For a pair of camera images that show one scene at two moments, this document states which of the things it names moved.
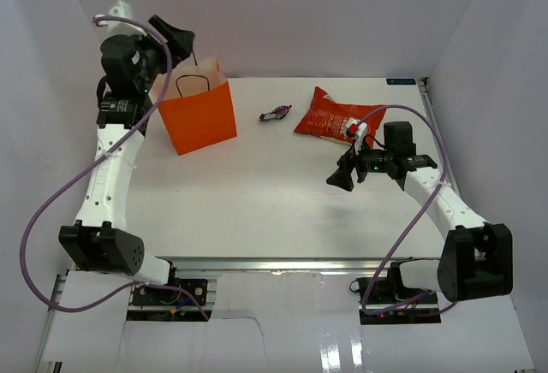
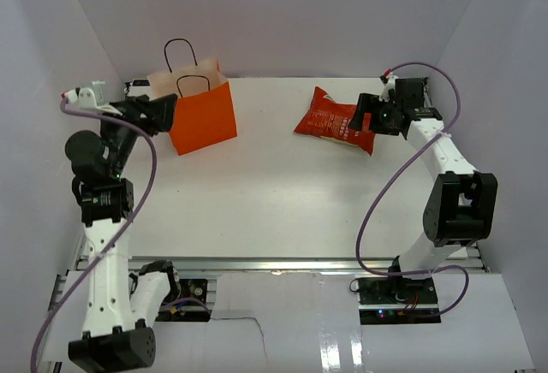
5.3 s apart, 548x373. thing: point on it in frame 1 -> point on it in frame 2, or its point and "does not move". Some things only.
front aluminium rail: [272, 265] does not move
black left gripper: [181, 41] -> [158, 111]
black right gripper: [348, 162] -> [371, 103]
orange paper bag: [197, 105] does not move
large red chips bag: [324, 117] does not move
